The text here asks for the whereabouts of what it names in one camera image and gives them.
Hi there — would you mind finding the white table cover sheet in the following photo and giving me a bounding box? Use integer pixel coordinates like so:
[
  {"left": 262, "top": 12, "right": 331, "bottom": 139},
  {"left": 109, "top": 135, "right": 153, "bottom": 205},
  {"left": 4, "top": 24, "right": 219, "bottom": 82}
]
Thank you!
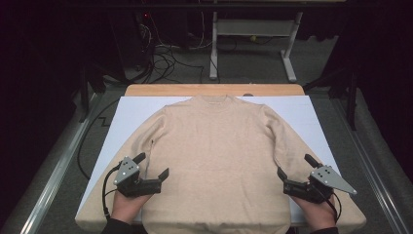
[{"left": 75, "top": 95, "right": 342, "bottom": 226}]

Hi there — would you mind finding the white metal desk frame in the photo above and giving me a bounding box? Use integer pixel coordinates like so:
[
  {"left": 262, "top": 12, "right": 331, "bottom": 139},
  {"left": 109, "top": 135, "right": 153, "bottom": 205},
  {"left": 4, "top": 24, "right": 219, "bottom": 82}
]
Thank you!
[{"left": 208, "top": 11, "right": 304, "bottom": 83}]

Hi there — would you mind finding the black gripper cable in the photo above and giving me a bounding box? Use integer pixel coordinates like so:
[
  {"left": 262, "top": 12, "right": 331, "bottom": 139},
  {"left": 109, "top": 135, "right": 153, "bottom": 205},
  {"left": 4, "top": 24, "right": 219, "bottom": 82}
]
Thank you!
[
  {"left": 101, "top": 164, "right": 123, "bottom": 220},
  {"left": 319, "top": 186, "right": 343, "bottom": 224}
]

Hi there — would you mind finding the person's left hand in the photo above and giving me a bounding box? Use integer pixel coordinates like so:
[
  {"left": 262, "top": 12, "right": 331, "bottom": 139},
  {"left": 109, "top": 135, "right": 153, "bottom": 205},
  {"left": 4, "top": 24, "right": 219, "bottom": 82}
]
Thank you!
[{"left": 110, "top": 189, "right": 153, "bottom": 224}]

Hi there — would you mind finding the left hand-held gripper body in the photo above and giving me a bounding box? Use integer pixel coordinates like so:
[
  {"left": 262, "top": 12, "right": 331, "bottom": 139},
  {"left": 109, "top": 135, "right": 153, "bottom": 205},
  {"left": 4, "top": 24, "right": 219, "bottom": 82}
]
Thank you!
[{"left": 113, "top": 156, "right": 163, "bottom": 198}]

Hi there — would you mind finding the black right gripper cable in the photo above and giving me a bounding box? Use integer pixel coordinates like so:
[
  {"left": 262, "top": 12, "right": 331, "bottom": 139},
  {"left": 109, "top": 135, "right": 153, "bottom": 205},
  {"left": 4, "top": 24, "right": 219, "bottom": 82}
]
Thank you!
[{"left": 319, "top": 186, "right": 343, "bottom": 224}]

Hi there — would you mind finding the beige knit sweater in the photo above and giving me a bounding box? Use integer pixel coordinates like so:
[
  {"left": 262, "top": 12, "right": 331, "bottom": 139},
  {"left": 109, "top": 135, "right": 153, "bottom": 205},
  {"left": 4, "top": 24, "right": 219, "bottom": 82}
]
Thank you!
[{"left": 75, "top": 94, "right": 367, "bottom": 234}]

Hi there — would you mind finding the tangle of floor cables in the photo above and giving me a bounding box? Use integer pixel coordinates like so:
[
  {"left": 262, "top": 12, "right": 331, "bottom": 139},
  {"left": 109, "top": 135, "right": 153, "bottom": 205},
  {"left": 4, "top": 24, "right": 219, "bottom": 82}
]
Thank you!
[{"left": 137, "top": 13, "right": 206, "bottom": 84}]

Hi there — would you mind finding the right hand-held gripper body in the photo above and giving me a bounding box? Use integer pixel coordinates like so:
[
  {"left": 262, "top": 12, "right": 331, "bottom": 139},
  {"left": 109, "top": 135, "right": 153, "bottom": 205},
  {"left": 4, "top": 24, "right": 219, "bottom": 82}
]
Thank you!
[{"left": 282, "top": 165, "right": 357, "bottom": 205}]

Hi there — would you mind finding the black metal stand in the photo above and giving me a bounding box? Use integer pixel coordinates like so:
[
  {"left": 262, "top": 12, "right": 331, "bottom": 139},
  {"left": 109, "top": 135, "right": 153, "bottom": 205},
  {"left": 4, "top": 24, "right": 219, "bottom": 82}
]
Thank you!
[
  {"left": 79, "top": 62, "right": 107, "bottom": 123},
  {"left": 303, "top": 64, "right": 358, "bottom": 132}
]

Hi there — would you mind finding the long black floor cable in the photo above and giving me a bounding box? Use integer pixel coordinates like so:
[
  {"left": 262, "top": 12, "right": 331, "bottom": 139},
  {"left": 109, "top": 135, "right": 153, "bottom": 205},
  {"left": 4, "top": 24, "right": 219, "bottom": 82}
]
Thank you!
[{"left": 76, "top": 98, "right": 121, "bottom": 180}]

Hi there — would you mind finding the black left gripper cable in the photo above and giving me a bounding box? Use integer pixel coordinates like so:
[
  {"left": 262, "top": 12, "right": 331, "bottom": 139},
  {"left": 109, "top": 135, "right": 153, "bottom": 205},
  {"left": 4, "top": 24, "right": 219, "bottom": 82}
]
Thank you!
[{"left": 101, "top": 164, "right": 123, "bottom": 220}]

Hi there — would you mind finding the wooden table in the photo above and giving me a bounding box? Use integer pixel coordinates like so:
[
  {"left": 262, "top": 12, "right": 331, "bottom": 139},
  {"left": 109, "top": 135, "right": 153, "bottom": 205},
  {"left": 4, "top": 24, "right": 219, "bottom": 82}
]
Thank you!
[{"left": 124, "top": 83, "right": 306, "bottom": 98}]

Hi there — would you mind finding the dark computer tower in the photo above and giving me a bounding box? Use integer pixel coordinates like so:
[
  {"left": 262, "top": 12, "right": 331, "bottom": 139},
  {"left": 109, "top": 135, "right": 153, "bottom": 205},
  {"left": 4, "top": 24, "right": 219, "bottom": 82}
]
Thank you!
[{"left": 108, "top": 11, "right": 154, "bottom": 82}]

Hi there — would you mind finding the aluminium rail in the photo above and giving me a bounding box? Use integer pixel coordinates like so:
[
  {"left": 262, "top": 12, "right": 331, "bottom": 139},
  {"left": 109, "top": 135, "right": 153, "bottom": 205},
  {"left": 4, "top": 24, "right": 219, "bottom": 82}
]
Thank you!
[
  {"left": 19, "top": 92, "right": 105, "bottom": 234},
  {"left": 330, "top": 97, "right": 412, "bottom": 234}
]

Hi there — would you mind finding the person's right hand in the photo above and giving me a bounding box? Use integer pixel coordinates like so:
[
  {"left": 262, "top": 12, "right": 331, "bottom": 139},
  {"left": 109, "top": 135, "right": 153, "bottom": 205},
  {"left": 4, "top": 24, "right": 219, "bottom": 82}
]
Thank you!
[{"left": 291, "top": 195, "right": 338, "bottom": 233}]

